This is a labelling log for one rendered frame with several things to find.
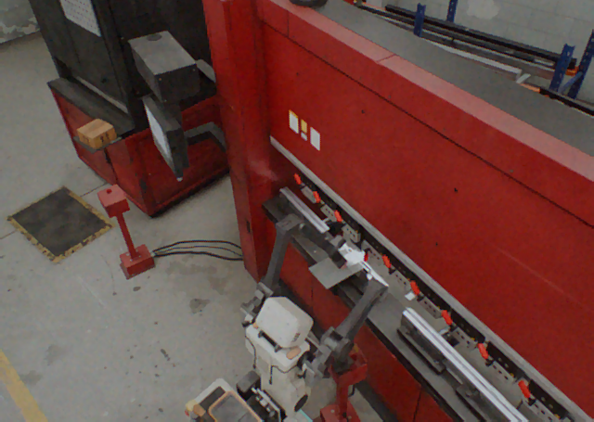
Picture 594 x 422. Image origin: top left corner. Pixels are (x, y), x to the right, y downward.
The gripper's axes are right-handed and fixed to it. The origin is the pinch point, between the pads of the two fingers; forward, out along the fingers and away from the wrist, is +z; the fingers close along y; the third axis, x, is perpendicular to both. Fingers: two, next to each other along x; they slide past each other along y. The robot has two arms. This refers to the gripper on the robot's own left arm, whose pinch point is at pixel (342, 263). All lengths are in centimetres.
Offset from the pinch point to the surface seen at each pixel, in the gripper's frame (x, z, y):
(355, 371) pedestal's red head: 34, 8, -47
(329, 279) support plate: 11.7, -4.4, -3.9
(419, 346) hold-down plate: 1, 11, -59
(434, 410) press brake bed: 18, 24, -82
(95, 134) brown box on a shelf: 65, -40, 203
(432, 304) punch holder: -16, -19, -59
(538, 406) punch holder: -15, -18, -116
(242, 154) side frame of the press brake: -3, -34, 86
